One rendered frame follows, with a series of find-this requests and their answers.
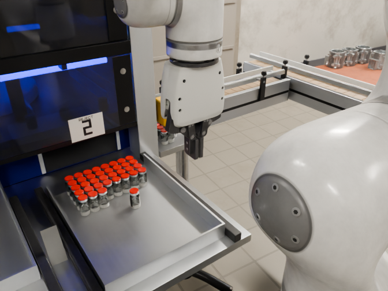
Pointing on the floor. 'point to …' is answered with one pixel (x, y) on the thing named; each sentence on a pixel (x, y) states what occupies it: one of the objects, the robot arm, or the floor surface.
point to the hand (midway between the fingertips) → (194, 145)
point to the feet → (212, 280)
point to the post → (143, 92)
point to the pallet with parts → (355, 63)
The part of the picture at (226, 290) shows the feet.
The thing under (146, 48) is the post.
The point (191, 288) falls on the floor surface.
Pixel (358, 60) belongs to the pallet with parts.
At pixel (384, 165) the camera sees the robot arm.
